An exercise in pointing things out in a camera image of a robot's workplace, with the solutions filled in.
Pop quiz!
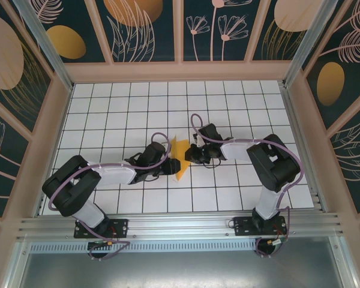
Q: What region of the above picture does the aluminium corner post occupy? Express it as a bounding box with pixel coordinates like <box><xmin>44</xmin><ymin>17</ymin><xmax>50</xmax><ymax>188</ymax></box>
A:
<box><xmin>283</xmin><ymin>0</ymin><xmax>340</xmax><ymax>88</ymax></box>
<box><xmin>13</xmin><ymin>0</ymin><xmax>74</xmax><ymax>91</ymax></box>

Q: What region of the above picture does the yellow oval wall panel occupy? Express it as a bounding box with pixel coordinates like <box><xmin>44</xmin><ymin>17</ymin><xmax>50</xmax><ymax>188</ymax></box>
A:
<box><xmin>37</xmin><ymin>0</ymin><xmax>113</xmax><ymax>64</ymax></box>

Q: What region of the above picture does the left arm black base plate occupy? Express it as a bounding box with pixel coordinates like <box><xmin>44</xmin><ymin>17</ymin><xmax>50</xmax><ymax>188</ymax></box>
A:
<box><xmin>74</xmin><ymin>218</ymin><xmax>130</xmax><ymax>239</ymax></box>

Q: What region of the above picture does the yellow paper sheet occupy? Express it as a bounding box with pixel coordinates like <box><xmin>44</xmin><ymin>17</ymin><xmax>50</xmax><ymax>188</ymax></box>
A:
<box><xmin>169</xmin><ymin>135</ymin><xmax>191</xmax><ymax>182</ymax></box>

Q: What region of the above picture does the grey metal sheet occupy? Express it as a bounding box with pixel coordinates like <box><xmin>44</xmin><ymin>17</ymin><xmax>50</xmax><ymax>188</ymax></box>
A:
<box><xmin>17</xmin><ymin>251</ymin><xmax>349</xmax><ymax>288</ymax></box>

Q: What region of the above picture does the aluminium side rail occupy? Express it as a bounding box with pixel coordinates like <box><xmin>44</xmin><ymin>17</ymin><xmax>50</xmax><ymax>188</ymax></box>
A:
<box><xmin>279</xmin><ymin>82</ymin><xmax>329</xmax><ymax>212</ymax></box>

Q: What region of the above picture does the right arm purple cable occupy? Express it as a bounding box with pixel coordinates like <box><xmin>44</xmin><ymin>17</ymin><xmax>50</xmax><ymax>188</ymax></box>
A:
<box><xmin>190</xmin><ymin>113</ymin><xmax>304</xmax><ymax>259</ymax></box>

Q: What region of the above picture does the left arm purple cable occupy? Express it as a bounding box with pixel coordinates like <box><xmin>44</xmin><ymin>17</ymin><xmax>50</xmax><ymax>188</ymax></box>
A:
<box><xmin>49</xmin><ymin>131</ymin><xmax>172</xmax><ymax>262</ymax></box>

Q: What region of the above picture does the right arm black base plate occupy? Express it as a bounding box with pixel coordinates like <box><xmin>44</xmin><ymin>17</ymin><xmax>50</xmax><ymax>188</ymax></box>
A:
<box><xmin>233</xmin><ymin>216</ymin><xmax>289</xmax><ymax>238</ymax></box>

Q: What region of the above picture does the single flower wall panel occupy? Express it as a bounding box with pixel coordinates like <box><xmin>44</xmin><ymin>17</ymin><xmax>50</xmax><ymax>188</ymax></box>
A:
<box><xmin>0</xmin><ymin>89</ymin><xmax>34</xmax><ymax>221</ymax></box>

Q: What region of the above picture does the orange circle leaf wall panel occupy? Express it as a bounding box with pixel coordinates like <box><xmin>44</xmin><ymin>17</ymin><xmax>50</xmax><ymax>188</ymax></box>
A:
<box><xmin>94</xmin><ymin>0</ymin><xmax>181</xmax><ymax>64</ymax></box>

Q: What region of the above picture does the slotted cable tray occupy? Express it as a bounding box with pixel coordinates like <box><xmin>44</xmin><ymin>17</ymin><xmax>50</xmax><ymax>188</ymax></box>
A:
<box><xmin>29</xmin><ymin>242</ymin><xmax>259</xmax><ymax>253</ymax></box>

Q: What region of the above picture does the feather and oval wall panel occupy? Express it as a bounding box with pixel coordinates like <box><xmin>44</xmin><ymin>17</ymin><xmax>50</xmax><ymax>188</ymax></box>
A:
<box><xmin>301</xmin><ymin>0</ymin><xmax>360</xmax><ymax>131</ymax></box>

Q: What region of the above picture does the aluminium mounting rail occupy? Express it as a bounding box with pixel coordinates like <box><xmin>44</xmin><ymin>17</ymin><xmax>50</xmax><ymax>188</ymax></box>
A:
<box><xmin>17</xmin><ymin>212</ymin><xmax>344</xmax><ymax>241</ymax></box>

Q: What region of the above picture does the pale disc wall panel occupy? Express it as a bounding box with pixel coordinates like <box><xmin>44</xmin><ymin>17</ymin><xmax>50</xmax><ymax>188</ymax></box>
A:
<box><xmin>250</xmin><ymin>0</ymin><xmax>320</xmax><ymax>62</ymax></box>
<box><xmin>0</xmin><ymin>0</ymin><xmax>55</xmax><ymax>137</ymax></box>

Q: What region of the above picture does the three flowers wall panel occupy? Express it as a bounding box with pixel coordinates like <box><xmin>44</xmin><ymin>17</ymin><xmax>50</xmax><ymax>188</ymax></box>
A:
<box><xmin>179</xmin><ymin>0</ymin><xmax>266</xmax><ymax>64</ymax></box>

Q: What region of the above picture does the leaf outline wall panel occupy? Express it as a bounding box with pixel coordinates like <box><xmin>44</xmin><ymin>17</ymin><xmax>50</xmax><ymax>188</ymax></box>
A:
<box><xmin>325</xmin><ymin>98</ymin><xmax>360</xmax><ymax>217</ymax></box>

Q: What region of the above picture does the aluminium frame bar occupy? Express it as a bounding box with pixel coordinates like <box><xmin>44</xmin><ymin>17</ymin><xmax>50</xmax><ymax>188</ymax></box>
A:
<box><xmin>4</xmin><ymin>241</ymin><xmax>34</xmax><ymax>288</ymax></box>
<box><xmin>328</xmin><ymin>236</ymin><xmax>360</xmax><ymax>288</ymax></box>

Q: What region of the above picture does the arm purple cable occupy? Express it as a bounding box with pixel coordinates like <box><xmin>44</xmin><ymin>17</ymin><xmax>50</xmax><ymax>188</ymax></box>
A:
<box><xmin>190</xmin><ymin>113</ymin><xmax>304</xmax><ymax>259</ymax></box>
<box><xmin>49</xmin><ymin>131</ymin><xmax>172</xmax><ymax>262</ymax></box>

